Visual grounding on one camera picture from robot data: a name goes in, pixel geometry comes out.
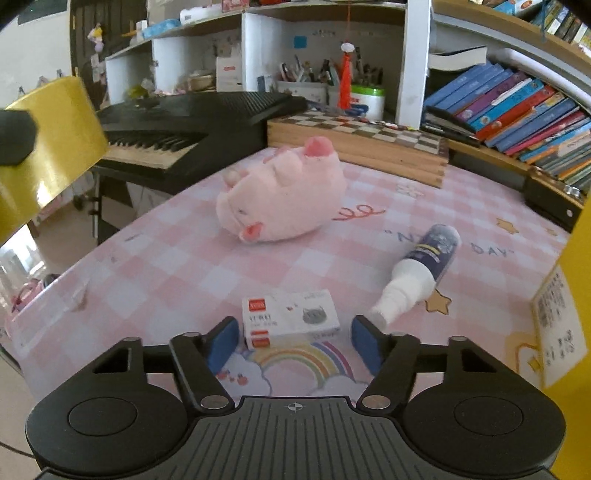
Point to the white navy spray bottle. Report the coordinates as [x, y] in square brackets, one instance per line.
[429, 254]

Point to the yellow tape roll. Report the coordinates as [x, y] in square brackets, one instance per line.
[64, 120]

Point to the short row of leaning books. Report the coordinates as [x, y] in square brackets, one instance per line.
[558, 23]

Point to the white box red label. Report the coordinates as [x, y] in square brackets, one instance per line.
[229, 76]

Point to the black keyboard stand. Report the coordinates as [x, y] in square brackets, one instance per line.
[104, 207]

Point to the black electronic keyboard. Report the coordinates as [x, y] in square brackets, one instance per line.
[194, 120]

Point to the white bookshelf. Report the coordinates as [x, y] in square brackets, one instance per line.
[415, 69]

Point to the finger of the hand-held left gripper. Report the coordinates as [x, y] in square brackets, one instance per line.
[16, 136]

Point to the yellow cardboard box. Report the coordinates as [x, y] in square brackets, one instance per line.
[577, 249]

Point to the pink checkered tablecloth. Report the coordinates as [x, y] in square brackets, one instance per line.
[161, 258]

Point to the red tassel ornament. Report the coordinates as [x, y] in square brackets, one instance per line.
[347, 78]

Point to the long row of colourful books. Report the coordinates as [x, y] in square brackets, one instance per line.
[508, 106]

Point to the pink pig plush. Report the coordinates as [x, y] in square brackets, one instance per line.
[286, 194]

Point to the white green canister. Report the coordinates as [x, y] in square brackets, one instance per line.
[367, 101]

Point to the pen holder with pens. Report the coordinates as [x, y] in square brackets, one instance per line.
[304, 85]

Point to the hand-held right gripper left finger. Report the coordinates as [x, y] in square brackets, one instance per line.
[224, 341]

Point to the wooden chessboard box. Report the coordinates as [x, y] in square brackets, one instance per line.
[351, 152]

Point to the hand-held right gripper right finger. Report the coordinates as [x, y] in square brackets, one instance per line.
[367, 341]

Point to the small white cat print box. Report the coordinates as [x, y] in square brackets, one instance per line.
[286, 318]

